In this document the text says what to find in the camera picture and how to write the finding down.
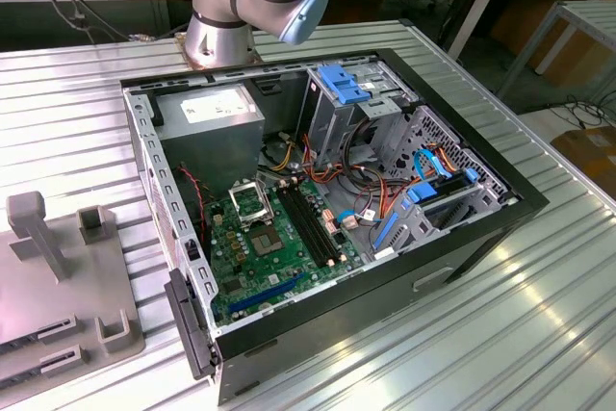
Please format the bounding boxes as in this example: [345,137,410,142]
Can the grey power supply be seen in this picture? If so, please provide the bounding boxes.
[152,83,267,200]

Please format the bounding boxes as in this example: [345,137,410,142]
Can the metal socket cover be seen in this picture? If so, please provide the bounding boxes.
[227,179,276,229]

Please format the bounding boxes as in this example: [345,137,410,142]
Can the black PC case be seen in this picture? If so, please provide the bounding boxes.
[118,47,551,406]

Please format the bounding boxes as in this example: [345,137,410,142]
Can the silver drive bay cage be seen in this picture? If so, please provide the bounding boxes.
[295,57,420,171]

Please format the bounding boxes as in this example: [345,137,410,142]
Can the red black twisted wire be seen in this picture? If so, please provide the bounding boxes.
[176,164,216,244]

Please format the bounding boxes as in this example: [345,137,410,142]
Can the grey parts rack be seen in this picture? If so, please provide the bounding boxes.
[0,192,147,405]

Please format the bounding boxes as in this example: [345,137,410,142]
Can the blue flat wire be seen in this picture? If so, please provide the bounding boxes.
[412,146,456,186]

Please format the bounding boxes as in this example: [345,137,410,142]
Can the blue expansion slot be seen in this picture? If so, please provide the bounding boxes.
[228,270,310,316]

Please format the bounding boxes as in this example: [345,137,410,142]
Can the grey metal frame table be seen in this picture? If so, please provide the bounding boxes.
[495,0,616,104]

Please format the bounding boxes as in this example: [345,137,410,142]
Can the hard disk in blue carrier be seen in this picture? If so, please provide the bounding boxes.
[405,166,480,205]

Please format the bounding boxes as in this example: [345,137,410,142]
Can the blue plastic rail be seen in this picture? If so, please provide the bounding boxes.
[371,211,401,252]

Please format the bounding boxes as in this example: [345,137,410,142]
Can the green motherboard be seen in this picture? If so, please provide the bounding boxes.
[204,177,367,328]

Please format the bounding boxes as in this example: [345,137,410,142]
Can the CPU socket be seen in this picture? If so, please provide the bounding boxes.
[245,222,285,261]

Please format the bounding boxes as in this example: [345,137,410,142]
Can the blue drive bracket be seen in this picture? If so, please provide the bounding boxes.
[316,64,356,92]
[335,82,368,105]

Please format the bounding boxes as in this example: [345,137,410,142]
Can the RAM slot black latches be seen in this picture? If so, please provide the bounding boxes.
[283,183,342,264]
[271,184,329,268]

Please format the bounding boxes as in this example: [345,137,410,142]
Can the yellow black wire bundle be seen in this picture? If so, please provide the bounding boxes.
[259,131,312,179]

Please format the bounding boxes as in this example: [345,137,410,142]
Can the RAM slot white latches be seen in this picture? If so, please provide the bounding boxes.
[288,179,349,262]
[276,180,337,267]

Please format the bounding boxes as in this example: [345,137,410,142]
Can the orange black wire bundle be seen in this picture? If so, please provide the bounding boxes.
[302,134,424,224]

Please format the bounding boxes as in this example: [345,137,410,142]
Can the silver disk bay cage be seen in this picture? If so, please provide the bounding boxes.
[370,179,512,258]

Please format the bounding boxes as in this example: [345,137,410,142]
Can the blue wire white connector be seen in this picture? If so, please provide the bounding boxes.
[335,208,360,230]

